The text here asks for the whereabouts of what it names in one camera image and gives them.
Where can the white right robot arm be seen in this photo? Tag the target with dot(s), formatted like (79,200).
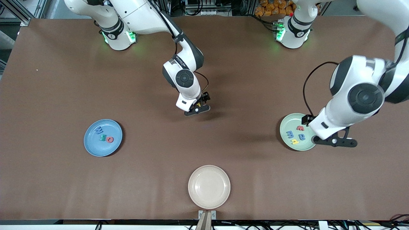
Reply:
(143,16)

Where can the teal letter R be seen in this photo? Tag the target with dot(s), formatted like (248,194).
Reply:
(103,138)

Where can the yellow lowercase letter h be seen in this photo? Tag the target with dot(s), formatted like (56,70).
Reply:
(294,141)

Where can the metal mount bracket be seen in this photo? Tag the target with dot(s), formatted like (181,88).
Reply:
(207,217)

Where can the blue letter E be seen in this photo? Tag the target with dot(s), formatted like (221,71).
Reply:
(290,134)

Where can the brown table cover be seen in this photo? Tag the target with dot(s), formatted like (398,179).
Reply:
(159,80)

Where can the blue plate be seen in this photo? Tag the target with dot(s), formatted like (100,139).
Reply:
(107,148)

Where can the green plate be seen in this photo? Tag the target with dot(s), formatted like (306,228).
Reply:
(287,123)

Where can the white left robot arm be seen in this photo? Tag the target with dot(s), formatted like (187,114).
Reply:
(342,115)

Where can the background equipment rack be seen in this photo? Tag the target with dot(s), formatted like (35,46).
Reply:
(204,6)

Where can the bag of orange items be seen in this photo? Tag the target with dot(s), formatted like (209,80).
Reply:
(271,8)

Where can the pink letter W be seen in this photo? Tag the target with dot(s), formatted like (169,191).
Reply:
(300,128)

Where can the blue lowercase letter a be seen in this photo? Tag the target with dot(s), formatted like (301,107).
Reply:
(302,137)

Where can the white power strip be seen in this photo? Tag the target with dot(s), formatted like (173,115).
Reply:
(137,5)

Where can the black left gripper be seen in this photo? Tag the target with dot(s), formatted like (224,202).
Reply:
(306,119)

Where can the aluminium frame profile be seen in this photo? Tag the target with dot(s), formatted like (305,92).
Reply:
(17,12)

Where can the beige plate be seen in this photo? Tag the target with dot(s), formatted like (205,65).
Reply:
(209,187)

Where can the dark blue letter block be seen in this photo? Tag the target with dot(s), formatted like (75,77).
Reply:
(99,130)

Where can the pink letter Q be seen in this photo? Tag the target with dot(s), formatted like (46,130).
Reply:
(110,139)

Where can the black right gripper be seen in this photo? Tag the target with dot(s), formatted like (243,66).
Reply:
(204,97)

